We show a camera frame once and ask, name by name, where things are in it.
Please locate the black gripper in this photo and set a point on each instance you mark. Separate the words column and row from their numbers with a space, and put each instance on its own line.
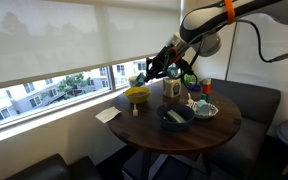
column 157, row 65

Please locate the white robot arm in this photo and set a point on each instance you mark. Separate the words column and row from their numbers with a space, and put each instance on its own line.
column 198, row 34

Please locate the yellow bowl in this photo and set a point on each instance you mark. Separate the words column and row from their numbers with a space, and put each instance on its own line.
column 137, row 95

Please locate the dark blue bowl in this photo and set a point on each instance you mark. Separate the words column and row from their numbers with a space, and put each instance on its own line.
column 175, row 117

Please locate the patterned white bowl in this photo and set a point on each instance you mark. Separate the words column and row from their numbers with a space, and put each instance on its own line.
column 203, row 109

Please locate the white plastic fork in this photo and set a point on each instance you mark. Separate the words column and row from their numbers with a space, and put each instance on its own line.
column 135, row 110

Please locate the colourful block tower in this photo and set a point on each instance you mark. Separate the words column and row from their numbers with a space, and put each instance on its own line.
column 206, row 89

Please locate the round wooden table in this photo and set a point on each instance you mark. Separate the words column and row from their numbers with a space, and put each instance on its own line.
column 147, row 130

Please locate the white paper note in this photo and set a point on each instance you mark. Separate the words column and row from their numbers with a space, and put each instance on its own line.
column 107, row 114

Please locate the grey sofa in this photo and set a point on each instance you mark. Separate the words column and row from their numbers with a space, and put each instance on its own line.
column 258, row 106

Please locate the dark leather seat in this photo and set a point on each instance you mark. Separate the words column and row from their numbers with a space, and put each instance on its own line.
column 55, row 168

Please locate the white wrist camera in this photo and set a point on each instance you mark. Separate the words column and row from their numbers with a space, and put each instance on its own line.
column 176, row 41

